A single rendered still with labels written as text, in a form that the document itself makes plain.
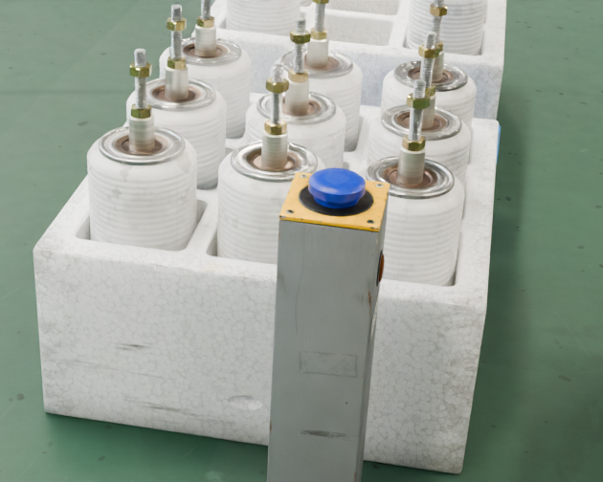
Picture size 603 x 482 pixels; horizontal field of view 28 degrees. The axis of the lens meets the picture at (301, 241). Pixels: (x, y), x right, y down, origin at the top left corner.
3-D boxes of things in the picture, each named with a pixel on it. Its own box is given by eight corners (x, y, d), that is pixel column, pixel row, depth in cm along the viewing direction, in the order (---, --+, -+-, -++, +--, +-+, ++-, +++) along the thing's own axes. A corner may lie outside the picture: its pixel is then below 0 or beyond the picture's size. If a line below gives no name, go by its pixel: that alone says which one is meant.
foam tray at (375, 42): (492, 84, 188) (507, -28, 179) (484, 197, 155) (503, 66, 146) (249, 57, 193) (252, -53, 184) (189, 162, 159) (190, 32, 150)
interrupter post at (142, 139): (122, 150, 105) (122, 116, 103) (140, 141, 107) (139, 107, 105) (144, 158, 104) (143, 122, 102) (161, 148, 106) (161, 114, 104)
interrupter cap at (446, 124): (389, 143, 109) (389, 137, 109) (374, 110, 115) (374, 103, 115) (469, 143, 110) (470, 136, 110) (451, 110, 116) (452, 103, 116)
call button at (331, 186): (367, 195, 87) (368, 169, 86) (360, 221, 83) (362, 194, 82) (312, 188, 87) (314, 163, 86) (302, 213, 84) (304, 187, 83)
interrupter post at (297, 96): (291, 104, 116) (293, 72, 114) (313, 110, 115) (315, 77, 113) (279, 112, 114) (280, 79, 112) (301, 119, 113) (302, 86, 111)
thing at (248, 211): (290, 376, 107) (300, 198, 98) (196, 346, 111) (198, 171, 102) (333, 324, 115) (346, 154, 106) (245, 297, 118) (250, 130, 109)
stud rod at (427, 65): (416, 111, 111) (425, 33, 108) (417, 107, 112) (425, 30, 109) (428, 112, 111) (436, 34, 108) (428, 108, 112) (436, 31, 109)
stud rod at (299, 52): (297, 92, 114) (301, 15, 110) (304, 95, 113) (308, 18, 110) (289, 95, 113) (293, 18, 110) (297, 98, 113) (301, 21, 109)
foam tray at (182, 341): (479, 259, 141) (499, 120, 132) (460, 476, 107) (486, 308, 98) (156, 218, 146) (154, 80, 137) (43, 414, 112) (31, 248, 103)
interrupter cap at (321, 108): (281, 89, 119) (281, 82, 118) (349, 107, 116) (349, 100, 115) (241, 115, 113) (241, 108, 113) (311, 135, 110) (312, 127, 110)
